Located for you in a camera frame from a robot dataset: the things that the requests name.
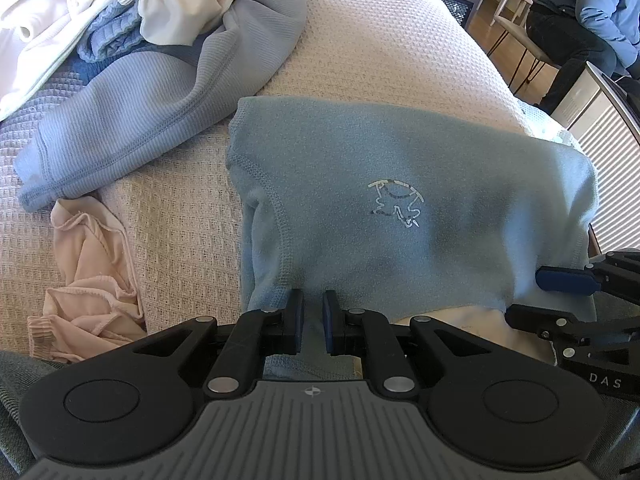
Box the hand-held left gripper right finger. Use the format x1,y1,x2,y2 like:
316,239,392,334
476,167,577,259
321,287,493,401

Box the blue ribbed knit garment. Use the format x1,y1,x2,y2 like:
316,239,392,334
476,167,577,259
65,0,201,86

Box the white fleece garment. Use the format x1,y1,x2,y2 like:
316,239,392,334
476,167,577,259
0,0,146,121

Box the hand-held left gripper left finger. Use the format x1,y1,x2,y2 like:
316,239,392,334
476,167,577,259
132,287,306,401

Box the cartoon print cream pajama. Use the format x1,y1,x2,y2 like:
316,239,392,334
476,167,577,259
65,0,248,48

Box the person's grey trousers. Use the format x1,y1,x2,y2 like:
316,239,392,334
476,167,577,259
0,350,640,480

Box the white ribbed appliance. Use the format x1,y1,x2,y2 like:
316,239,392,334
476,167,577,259
550,62,640,251

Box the light blue fleece top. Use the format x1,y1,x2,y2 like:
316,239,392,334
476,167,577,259
225,95,601,381

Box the grey-blue waffle knit garment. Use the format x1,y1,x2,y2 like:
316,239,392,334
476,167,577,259
15,0,308,213

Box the pink garment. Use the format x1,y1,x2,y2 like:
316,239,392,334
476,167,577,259
27,196,147,365

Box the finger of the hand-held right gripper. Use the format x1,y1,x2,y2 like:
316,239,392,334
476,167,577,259
535,250,640,296
505,302,640,349

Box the beige chair with black legs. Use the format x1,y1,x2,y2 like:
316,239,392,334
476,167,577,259
487,20,563,96

